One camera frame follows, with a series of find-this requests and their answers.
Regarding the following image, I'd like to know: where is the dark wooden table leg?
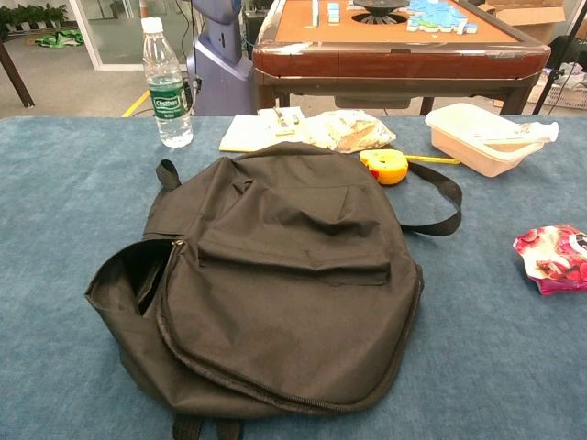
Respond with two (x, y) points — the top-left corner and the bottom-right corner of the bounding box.
(0, 39), (36, 109)

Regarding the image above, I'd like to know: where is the white toothpaste tube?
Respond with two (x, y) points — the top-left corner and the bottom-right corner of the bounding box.
(467, 121), (560, 147)

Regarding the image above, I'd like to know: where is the cardboard box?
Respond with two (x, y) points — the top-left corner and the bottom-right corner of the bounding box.
(476, 0), (568, 45)

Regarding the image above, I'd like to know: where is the clear plastic water bottle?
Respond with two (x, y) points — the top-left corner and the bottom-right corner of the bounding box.
(140, 16), (194, 149)

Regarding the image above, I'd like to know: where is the pale yellow paper pad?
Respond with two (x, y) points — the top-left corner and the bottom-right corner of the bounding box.
(218, 113), (329, 155)

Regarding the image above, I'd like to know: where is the black tripod stand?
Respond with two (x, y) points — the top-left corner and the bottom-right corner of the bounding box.
(531, 0), (587, 116)

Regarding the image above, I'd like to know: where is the blue mahjong tile pile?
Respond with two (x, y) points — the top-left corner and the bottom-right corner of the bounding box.
(406, 0), (478, 36)

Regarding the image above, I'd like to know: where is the red pink snack pouch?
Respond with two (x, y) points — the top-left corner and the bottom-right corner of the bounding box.
(512, 224), (587, 296)

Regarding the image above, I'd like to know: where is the brown mahjong table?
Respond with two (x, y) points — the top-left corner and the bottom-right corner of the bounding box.
(251, 0), (552, 116)

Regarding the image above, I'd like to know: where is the white plastic basket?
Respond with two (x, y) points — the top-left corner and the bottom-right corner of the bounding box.
(526, 61), (587, 109)

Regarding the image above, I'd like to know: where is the green cloth on floor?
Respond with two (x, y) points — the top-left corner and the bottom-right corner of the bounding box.
(35, 28), (85, 49)

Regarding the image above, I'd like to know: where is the black fabric backpack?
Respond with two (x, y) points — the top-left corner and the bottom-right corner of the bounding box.
(84, 140), (463, 440)

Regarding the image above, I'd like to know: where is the beige plastic food container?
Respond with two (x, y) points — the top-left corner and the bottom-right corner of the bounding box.
(424, 103), (547, 179)

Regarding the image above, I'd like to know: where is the razor in blister card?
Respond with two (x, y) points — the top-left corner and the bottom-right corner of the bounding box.
(257, 106), (317, 148)

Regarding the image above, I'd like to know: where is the bread in clear bag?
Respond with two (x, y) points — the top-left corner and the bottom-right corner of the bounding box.
(305, 109), (397, 154)

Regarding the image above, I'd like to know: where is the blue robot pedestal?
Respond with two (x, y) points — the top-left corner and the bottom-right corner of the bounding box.
(186, 0), (255, 117)

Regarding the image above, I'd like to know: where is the yellow tape measure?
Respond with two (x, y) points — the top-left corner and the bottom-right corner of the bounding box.
(359, 148), (461, 186)

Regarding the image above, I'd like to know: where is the blue felt table cloth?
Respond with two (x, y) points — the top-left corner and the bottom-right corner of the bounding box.
(0, 114), (587, 440)

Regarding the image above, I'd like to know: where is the row of potted plants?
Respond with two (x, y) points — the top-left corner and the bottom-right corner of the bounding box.
(0, 3), (69, 40)

